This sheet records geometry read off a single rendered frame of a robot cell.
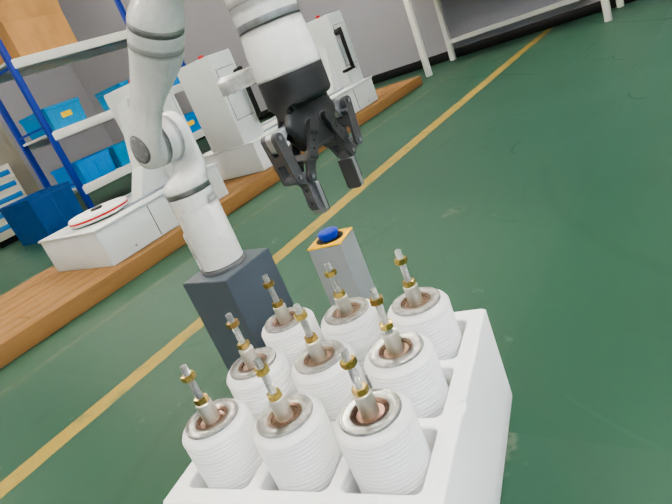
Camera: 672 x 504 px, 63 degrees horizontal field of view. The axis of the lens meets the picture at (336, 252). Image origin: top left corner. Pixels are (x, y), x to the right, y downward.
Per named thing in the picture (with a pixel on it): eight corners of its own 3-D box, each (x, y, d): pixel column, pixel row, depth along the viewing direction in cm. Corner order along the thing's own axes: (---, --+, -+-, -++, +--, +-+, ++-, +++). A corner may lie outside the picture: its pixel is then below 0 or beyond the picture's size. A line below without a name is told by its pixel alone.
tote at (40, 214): (21, 247, 482) (-3, 209, 469) (59, 226, 513) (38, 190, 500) (51, 240, 454) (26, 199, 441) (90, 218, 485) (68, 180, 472)
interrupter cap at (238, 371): (267, 377, 79) (265, 373, 79) (223, 385, 82) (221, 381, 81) (283, 346, 86) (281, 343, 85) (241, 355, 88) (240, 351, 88)
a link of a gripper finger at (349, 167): (350, 158, 65) (361, 186, 66) (353, 156, 66) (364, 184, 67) (337, 161, 67) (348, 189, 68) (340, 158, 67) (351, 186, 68)
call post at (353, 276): (363, 383, 113) (306, 251, 102) (373, 362, 118) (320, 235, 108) (395, 381, 109) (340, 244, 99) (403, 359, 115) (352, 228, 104)
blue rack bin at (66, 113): (30, 142, 529) (18, 121, 522) (63, 129, 556) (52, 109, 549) (55, 130, 499) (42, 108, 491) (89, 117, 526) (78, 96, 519)
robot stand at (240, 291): (240, 394, 126) (181, 283, 116) (276, 357, 136) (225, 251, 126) (284, 400, 118) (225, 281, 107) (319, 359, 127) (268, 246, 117)
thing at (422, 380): (470, 424, 81) (434, 323, 75) (468, 475, 73) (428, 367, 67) (408, 431, 85) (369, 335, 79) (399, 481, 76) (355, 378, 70)
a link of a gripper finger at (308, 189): (300, 166, 62) (316, 206, 63) (282, 177, 60) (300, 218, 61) (309, 164, 61) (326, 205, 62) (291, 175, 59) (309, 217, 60)
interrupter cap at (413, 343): (427, 330, 75) (425, 326, 74) (421, 365, 68) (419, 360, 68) (375, 340, 77) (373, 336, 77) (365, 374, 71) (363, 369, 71)
